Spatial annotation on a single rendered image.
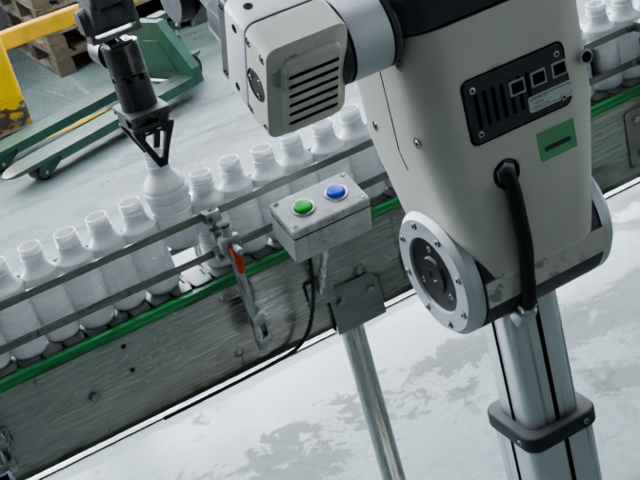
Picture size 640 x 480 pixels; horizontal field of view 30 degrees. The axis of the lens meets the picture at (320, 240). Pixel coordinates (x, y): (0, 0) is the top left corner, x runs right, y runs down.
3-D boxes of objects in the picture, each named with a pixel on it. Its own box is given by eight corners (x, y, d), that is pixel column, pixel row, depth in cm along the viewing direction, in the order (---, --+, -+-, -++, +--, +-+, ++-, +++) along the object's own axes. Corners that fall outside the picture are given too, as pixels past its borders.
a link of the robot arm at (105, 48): (104, 46, 178) (139, 32, 179) (90, 38, 183) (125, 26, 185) (119, 89, 181) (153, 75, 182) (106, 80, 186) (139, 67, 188)
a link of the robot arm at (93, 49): (77, 12, 175) (131, -9, 178) (57, 2, 185) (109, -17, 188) (104, 88, 181) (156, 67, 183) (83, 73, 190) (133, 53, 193)
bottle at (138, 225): (187, 275, 200) (151, 190, 192) (173, 294, 195) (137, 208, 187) (155, 279, 202) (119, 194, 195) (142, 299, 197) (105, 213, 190)
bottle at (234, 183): (258, 235, 208) (234, 149, 201) (275, 244, 203) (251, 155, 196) (229, 249, 205) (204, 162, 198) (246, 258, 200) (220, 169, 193)
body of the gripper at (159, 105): (134, 130, 181) (119, 86, 178) (114, 117, 190) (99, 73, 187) (173, 115, 183) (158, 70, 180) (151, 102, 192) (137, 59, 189)
